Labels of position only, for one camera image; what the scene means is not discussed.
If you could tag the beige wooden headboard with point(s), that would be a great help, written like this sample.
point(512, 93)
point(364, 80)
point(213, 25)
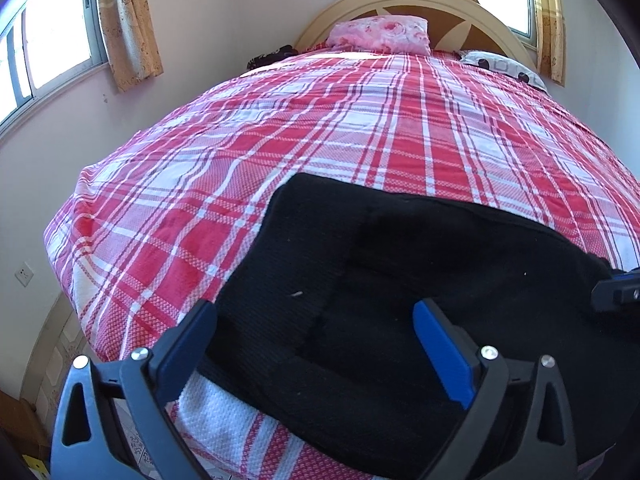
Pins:
point(350, 7)

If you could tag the white wall socket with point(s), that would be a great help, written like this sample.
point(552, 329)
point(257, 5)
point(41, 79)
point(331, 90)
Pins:
point(23, 275)

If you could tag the black pants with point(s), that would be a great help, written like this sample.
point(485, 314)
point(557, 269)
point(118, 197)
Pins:
point(390, 270)

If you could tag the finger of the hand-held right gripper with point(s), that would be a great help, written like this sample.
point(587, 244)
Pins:
point(617, 292)

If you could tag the brown wooden furniture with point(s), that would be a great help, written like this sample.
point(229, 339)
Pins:
point(20, 425)

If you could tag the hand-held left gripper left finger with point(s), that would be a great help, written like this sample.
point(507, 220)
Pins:
point(187, 355)

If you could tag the dark cloth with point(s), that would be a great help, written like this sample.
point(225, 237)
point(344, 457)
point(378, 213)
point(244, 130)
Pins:
point(270, 57)

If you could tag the red plaid bed sheet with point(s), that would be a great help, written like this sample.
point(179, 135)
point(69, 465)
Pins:
point(310, 125)

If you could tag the white patterned pillow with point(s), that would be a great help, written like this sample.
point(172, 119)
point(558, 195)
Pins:
point(500, 66)

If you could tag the pink floral pillow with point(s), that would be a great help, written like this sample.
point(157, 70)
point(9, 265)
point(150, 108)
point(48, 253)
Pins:
point(380, 34)

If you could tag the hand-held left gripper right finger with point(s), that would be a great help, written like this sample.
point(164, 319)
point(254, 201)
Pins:
point(445, 355)

